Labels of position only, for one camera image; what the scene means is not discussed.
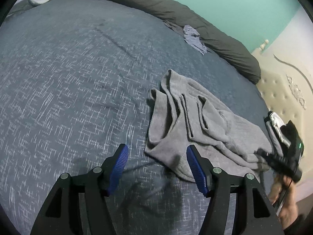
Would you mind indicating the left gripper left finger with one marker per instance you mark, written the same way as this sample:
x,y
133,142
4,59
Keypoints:
x,y
60,212

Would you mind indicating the black folded garment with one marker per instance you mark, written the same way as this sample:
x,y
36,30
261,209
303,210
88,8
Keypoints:
x,y
291,133

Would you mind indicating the dark grey rolled duvet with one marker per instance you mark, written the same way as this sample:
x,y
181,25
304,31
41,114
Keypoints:
x,y
228,48

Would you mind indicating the blue patterned bed sheet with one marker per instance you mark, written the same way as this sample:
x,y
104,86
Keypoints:
x,y
76,77

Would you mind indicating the blue checked cloth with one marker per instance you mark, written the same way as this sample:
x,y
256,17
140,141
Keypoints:
x,y
192,37

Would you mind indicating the grey knit sweater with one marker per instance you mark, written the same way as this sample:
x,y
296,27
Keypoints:
x,y
185,113

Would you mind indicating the white folded garment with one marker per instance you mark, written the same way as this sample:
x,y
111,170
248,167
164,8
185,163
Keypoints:
x,y
277,123

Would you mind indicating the cream tufted headboard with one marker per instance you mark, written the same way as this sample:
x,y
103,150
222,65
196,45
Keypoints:
x,y
286,87

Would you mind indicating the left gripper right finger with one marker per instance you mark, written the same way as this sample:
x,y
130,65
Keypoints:
x,y
254,213

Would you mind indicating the person's right hand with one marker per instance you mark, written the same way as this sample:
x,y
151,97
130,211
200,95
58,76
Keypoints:
x,y
289,211

